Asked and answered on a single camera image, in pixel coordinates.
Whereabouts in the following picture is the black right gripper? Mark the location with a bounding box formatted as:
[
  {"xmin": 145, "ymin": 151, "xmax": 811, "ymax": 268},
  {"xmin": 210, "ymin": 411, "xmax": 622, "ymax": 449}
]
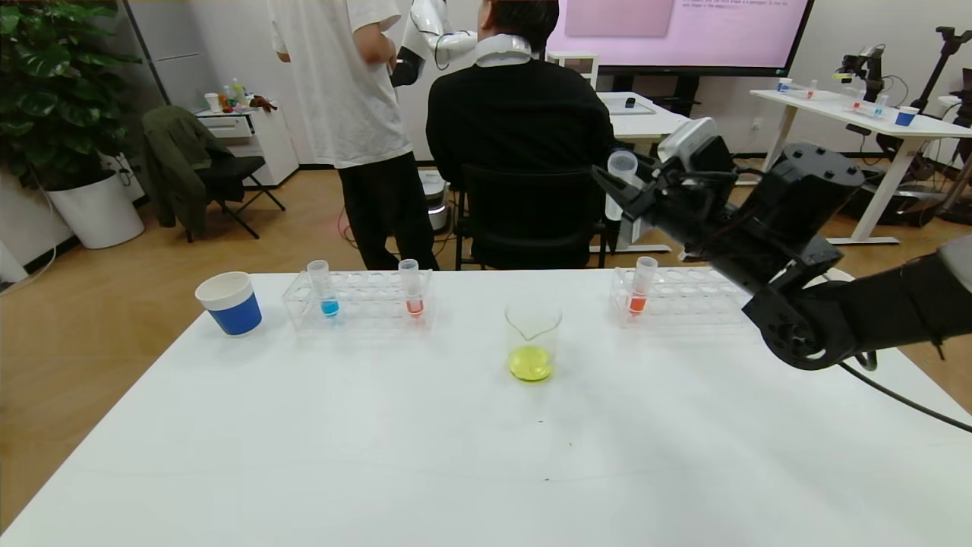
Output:
[{"xmin": 592, "ymin": 164, "xmax": 729, "ymax": 255}]

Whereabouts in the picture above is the yellow pigment test tube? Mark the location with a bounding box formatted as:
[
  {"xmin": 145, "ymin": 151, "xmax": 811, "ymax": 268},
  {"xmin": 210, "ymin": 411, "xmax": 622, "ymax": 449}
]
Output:
[{"xmin": 605, "ymin": 150, "xmax": 639, "ymax": 223}]

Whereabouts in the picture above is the blue pigment test tube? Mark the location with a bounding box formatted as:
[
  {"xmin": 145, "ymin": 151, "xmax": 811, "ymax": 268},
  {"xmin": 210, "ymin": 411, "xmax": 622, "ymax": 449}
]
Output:
[{"xmin": 307, "ymin": 260, "xmax": 340, "ymax": 318}]

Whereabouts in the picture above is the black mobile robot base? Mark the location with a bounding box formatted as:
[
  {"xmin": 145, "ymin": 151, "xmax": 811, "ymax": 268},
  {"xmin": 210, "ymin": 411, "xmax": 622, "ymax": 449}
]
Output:
[{"xmin": 835, "ymin": 167, "xmax": 942, "ymax": 227}]

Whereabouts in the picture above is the orange pigment test tube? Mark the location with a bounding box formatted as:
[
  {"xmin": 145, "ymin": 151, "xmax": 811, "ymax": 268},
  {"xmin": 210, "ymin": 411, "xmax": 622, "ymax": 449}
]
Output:
[
  {"xmin": 626, "ymin": 256, "xmax": 658, "ymax": 316},
  {"xmin": 399, "ymin": 259, "xmax": 424, "ymax": 318}
]

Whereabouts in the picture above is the clear plastic test tube rack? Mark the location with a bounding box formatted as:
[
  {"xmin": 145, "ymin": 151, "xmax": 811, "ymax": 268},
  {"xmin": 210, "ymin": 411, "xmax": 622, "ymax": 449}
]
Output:
[
  {"xmin": 282, "ymin": 269, "xmax": 434, "ymax": 332},
  {"xmin": 610, "ymin": 266, "xmax": 753, "ymax": 329}
]

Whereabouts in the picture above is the glass beaker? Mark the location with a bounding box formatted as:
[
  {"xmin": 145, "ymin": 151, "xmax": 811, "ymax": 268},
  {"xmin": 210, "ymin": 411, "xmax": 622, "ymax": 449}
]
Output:
[{"xmin": 504, "ymin": 299, "xmax": 563, "ymax": 383}]

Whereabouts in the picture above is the background clear tube rack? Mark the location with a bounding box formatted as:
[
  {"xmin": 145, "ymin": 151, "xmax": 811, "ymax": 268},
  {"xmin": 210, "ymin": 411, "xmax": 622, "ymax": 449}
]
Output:
[{"xmin": 839, "ymin": 87, "xmax": 891, "ymax": 119}]

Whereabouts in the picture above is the white office desk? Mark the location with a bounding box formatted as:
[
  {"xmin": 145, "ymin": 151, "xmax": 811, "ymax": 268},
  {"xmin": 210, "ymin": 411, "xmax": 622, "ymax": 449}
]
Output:
[{"xmin": 600, "ymin": 91, "xmax": 692, "ymax": 254}]

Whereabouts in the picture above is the black office chair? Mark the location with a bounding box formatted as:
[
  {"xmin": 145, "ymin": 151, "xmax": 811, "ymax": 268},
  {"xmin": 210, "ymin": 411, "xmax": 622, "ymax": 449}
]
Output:
[{"xmin": 454, "ymin": 163, "xmax": 625, "ymax": 271}]

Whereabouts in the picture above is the black display stand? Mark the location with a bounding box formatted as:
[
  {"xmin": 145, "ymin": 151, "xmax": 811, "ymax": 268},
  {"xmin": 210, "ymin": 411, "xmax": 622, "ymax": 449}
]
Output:
[{"xmin": 607, "ymin": 73, "xmax": 726, "ymax": 185}]

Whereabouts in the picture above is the seated person in black sweater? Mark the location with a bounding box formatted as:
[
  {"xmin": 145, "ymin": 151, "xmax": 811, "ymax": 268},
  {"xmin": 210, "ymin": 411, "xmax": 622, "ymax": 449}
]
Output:
[{"xmin": 425, "ymin": 0, "xmax": 616, "ymax": 270}]

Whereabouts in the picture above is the white desktop drawer box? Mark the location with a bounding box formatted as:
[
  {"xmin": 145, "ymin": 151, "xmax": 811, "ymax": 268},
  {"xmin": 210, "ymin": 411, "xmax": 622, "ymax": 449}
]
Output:
[{"xmin": 548, "ymin": 52, "xmax": 599, "ymax": 90}]

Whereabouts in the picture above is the large display screen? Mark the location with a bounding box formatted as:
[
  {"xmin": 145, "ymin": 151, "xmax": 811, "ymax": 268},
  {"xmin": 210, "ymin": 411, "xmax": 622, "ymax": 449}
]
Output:
[{"xmin": 541, "ymin": 0, "xmax": 815, "ymax": 77}]

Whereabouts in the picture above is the white neck device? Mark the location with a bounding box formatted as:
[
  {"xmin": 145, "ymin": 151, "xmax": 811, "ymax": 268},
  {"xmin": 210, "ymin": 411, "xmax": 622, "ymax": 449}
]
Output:
[{"xmin": 474, "ymin": 34, "xmax": 532, "ymax": 69}]

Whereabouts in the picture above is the white humanoid robot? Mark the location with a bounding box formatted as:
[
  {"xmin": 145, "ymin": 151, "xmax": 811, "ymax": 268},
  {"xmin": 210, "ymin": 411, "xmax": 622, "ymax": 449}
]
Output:
[{"xmin": 391, "ymin": 0, "xmax": 479, "ymax": 235}]

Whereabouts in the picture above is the long white standing desk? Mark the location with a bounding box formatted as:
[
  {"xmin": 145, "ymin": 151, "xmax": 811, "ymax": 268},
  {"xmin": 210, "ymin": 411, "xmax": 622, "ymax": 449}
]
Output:
[{"xmin": 725, "ymin": 89, "xmax": 972, "ymax": 245}]

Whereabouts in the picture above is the standing person in white shirt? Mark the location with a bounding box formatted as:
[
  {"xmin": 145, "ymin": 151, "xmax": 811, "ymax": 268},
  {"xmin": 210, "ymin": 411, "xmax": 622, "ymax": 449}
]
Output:
[{"xmin": 267, "ymin": 0, "xmax": 440, "ymax": 271}]

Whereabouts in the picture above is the white drawer cabinet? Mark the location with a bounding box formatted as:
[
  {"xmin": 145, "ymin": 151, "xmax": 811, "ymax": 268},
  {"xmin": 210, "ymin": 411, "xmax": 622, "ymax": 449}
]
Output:
[{"xmin": 197, "ymin": 104, "xmax": 301, "ymax": 188}]

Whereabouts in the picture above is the black folding chair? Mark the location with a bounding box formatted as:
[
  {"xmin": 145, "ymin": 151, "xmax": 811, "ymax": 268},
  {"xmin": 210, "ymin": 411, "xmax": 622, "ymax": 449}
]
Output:
[{"xmin": 186, "ymin": 153, "xmax": 288, "ymax": 242}]

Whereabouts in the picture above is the olive green jacket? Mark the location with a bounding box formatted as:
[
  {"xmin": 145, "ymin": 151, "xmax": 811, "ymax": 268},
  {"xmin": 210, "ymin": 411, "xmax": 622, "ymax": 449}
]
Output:
[{"xmin": 144, "ymin": 106, "xmax": 236, "ymax": 235}]

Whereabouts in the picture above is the white plant pot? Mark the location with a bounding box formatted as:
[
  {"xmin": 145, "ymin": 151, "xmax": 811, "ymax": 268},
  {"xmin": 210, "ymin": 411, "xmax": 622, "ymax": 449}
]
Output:
[{"xmin": 47, "ymin": 171, "xmax": 147, "ymax": 250}]

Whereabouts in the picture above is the large green potted plant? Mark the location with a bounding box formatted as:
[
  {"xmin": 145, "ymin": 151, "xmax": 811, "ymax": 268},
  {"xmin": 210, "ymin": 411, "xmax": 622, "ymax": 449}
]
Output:
[{"xmin": 0, "ymin": 0, "xmax": 145, "ymax": 192}]

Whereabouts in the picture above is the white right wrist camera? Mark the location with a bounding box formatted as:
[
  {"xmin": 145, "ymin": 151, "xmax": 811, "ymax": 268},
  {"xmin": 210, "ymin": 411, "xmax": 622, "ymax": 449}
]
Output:
[{"xmin": 657, "ymin": 116, "xmax": 736, "ymax": 174}]

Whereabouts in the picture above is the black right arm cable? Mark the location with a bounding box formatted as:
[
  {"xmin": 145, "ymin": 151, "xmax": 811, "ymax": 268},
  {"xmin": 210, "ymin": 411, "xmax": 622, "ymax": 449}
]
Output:
[{"xmin": 839, "ymin": 357, "xmax": 972, "ymax": 435}]

